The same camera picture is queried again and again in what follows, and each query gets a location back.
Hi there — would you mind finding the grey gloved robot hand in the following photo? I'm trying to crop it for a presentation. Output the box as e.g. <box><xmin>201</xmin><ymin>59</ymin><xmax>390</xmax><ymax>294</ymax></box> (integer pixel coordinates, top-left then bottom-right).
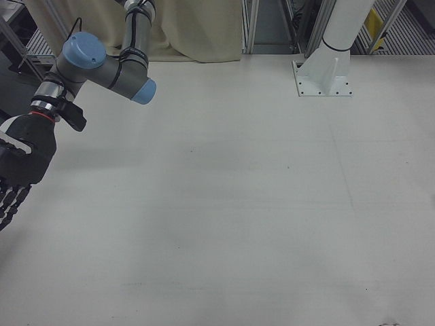
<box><xmin>0</xmin><ymin>113</ymin><xmax>58</xmax><ymax>232</ymax></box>

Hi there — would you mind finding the metal roller rack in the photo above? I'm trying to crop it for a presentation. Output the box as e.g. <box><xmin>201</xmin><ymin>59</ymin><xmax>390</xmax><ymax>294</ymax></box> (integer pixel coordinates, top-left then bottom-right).
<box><xmin>0</xmin><ymin>0</ymin><xmax>67</xmax><ymax>82</ymax></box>

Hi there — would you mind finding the beige curtain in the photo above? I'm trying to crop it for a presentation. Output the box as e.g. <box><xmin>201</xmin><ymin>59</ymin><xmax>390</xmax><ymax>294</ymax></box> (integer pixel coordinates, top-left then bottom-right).
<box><xmin>25</xmin><ymin>0</ymin><xmax>243</xmax><ymax>64</ymax></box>

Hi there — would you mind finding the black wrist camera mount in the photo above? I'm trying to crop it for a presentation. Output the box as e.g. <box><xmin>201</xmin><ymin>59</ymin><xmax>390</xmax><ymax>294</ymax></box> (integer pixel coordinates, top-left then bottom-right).
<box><xmin>56</xmin><ymin>98</ymin><xmax>88</xmax><ymax>132</ymax></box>

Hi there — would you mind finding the aluminium profile post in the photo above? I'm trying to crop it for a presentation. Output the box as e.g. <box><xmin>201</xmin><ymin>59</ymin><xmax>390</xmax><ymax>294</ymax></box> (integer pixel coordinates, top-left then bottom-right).
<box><xmin>240</xmin><ymin>0</ymin><xmax>260</xmax><ymax>54</ymax></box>

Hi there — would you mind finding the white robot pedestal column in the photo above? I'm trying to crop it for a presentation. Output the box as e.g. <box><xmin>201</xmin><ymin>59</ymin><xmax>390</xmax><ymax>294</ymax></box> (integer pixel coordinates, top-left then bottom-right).
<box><xmin>292</xmin><ymin>0</ymin><xmax>354</xmax><ymax>98</ymax></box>

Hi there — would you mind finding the yellow floor bracket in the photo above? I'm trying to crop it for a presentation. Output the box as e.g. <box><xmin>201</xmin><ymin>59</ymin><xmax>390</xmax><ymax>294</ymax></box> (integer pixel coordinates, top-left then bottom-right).
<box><xmin>365</xmin><ymin>8</ymin><xmax>387</xmax><ymax>52</ymax></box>

